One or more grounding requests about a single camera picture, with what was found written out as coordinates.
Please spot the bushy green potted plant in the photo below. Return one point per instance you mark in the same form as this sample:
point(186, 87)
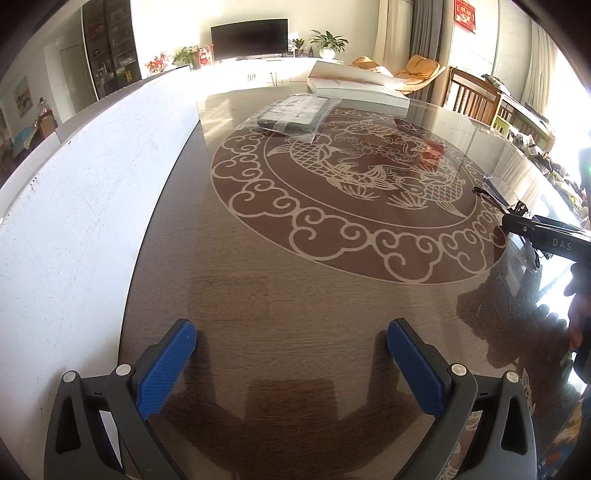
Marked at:
point(185, 56)

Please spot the white window curtain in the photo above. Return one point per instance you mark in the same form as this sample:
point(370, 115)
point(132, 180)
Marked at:
point(542, 64)

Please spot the white television cabinet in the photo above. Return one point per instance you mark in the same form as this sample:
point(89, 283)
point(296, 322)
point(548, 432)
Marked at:
point(258, 71)

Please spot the red flower bouquet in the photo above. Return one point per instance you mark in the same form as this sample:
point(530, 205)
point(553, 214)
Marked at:
point(156, 64)

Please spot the person's right forearm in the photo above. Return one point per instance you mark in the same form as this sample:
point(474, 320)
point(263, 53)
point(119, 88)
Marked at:
point(570, 438)

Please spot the large green potted plant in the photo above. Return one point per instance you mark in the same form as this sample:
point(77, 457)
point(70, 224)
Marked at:
point(328, 42)

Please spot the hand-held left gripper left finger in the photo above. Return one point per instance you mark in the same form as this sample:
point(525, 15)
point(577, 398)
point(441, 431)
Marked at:
point(166, 369)

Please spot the small green potted plant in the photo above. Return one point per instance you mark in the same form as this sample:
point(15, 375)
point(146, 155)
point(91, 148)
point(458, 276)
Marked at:
point(297, 46)

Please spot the orange lounge chair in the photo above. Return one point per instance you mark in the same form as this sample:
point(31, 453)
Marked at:
point(415, 69)

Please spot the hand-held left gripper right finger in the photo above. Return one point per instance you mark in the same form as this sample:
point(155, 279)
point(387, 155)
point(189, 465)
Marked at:
point(415, 369)

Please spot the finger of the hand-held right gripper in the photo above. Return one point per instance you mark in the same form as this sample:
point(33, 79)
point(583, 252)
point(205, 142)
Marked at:
point(519, 227)

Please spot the grey item in clear bag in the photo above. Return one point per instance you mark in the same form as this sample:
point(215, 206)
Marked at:
point(295, 115)

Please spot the dark glass display cabinet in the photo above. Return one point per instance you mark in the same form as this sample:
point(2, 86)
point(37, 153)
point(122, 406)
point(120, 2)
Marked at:
point(113, 46)

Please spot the white sheer curtain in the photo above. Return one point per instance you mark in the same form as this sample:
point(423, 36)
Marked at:
point(392, 27)

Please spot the cluttered wooden bench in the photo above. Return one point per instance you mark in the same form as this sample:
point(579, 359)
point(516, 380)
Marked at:
point(531, 134)

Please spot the grey curtain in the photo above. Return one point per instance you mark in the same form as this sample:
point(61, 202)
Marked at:
point(429, 27)

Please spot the white flat box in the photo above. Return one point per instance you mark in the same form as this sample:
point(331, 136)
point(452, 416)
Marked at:
point(355, 85)

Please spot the dining table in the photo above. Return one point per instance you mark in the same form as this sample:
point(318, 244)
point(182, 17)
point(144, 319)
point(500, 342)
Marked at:
point(25, 138)

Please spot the slatted wooden chair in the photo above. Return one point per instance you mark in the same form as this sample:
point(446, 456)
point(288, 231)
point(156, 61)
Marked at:
point(471, 99)

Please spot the framed wall picture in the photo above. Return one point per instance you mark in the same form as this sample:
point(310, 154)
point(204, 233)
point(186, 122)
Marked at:
point(23, 92)

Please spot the person's right hand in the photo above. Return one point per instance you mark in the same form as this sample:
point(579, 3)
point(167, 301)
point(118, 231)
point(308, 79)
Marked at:
point(578, 314)

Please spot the black television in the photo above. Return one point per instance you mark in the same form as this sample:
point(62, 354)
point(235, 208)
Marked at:
point(249, 39)

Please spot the red wall poster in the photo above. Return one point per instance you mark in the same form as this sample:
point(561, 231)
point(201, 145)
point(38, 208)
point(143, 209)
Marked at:
point(466, 14)

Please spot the red ornament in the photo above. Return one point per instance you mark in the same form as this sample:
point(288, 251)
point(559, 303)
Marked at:
point(206, 54)

